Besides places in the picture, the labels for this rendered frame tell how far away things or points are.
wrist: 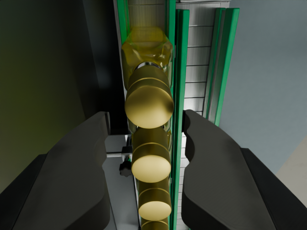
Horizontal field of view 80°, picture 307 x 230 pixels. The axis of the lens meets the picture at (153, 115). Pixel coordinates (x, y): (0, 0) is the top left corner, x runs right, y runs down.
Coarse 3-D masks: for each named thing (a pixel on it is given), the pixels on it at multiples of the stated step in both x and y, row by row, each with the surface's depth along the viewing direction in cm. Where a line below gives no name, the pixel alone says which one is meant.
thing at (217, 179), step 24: (192, 120) 10; (192, 144) 9; (216, 144) 9; (192, 168) 7; (216, 168) 7; (240, 168) 7; (192, 192) 6; (216, 192) 6; (240, 192) 6; (192, 216) 6; (216, 216) 6; (240, 216) 6; (264, 216) 6
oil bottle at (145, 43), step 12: (132, 36) 23; (144, 36) 23; (156, 36) 23; (132, 48) 18; (144, 48) 18; (156, 48) 18; (168, 48) 18; (132, 60) 18; (144, 60) 18; (156, 60) 18; (168, 60) 18; (132, 72) 18; (168, 72) 19
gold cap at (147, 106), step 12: (144, 72) 14; (156, 72) 14; (132, 84) 13; (144, 84) 12; (156, 84) 12; (168, 84) 14; (132, 96) 12; (144, 96) 12; (156, 96) 12; (168, 96) 12; (132, 108) 12; (144, 108) 12; (156, 108) 12; (168, 108) 12; (132, 120) 13; (144, 120) 13; (156, 120) 13
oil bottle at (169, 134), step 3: (168, 132) 25; (132, 135) 25; (168, 135) 25; (171, 135) 26; (132, 138) 25; (168, 138) 25; (171, 138) 25; (132, 141) 25; (168, 141) 24; (171, 141) 25; (132, 144) 25; (168, 144) 24; (171, 144) 25; (132, 147) 25; (171, 147) 25; (171, 150) 25; (171, 153) 26; (171, 156) 26
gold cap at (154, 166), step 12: (144, 132) 17; (156, 132) 17; (144, 144) 16; (156, 144) 16; (132, 156) 16; (144, 156) 15; (156, 156) 15; (168, 156) 16; (132, 168) 15; (144, 168) 15; (156, 168) 15; (168, 168) 15; (144, 180) 16; (156, 180) 16
